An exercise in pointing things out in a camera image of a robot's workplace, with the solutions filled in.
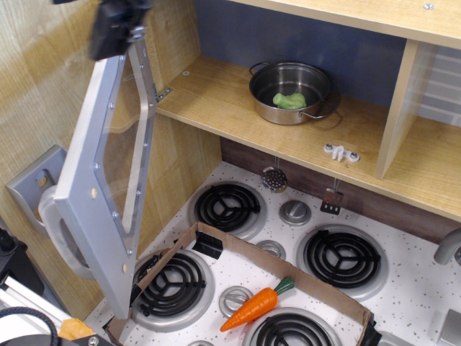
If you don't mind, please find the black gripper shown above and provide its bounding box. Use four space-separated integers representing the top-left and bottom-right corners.
53 0 154 61

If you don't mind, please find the grey toy microwave door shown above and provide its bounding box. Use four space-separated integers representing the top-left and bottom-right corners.
39 39 157 319

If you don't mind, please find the stainless steel pot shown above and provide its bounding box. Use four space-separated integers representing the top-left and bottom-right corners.
249 62 336 125

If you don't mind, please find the green toy vegetable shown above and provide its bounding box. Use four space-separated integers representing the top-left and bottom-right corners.
272 93 307 110

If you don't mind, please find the hanging toy strainer spoon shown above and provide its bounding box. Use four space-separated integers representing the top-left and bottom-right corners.
261 157 288 193

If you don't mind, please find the back left stove burner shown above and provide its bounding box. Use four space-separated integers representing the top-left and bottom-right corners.
188 182 267 241

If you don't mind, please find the stove burner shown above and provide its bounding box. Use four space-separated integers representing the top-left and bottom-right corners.
188 182 267 241
295 224 389 302
241 307 342 346
132 249 215 332

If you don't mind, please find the white door latch clip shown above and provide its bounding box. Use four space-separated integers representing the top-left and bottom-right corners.
323 143 361 163

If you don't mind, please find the black device at left edge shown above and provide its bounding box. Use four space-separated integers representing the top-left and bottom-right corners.
1 229 45 296

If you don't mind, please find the grey stove knob back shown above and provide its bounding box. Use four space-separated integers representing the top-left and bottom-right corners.
279 200 312 226

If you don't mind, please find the grey stove knob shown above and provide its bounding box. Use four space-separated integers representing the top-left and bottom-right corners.
279 200 312 226
218 285 253 318
256 240 286 260

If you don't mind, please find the grey stove knob middle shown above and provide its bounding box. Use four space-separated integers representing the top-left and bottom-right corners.
256 240 286 260

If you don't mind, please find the front left stove burner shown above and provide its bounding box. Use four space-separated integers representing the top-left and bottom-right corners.
132 249 215 332

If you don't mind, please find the hanging toy spatula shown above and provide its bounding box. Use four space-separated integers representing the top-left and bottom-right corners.
321 178 344 215

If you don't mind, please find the grey stove knob front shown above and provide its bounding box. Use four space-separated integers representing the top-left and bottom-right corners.
218 285 253 318

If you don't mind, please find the orange cloth piece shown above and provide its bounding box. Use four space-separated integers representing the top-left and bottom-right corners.
58 318 94 341

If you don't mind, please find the orange toy carrot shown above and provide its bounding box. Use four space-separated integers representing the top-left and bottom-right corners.
220 277 295 332

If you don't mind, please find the back right stove burner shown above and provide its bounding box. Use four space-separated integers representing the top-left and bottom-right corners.
295 224 389 302

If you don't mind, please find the front right stove burner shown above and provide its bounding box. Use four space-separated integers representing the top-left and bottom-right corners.
241 307 342 346

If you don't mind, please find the grey toy faucet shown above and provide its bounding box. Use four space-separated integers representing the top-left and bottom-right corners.
434 229 461 265

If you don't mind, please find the grey wall phone holder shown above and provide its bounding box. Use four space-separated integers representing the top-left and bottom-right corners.
6 145 67 237

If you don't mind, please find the black braided cable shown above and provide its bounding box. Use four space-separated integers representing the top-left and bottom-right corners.
0 306 59 346

